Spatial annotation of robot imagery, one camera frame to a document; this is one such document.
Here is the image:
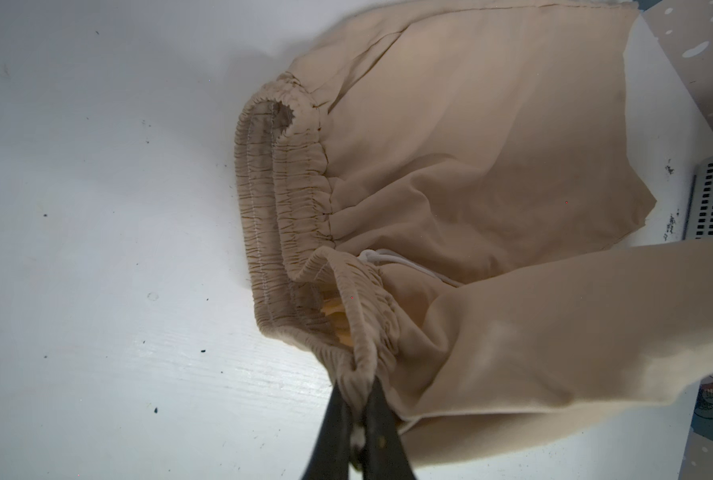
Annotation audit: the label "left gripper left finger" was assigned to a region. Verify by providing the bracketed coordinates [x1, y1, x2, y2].
[302, 384, 352, 480]

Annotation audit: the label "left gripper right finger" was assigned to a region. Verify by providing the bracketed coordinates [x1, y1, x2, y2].
[358, 378, 416, 480]

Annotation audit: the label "beige drawstring shorts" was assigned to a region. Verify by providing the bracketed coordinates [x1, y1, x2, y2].
[234, 1, 713, 472]

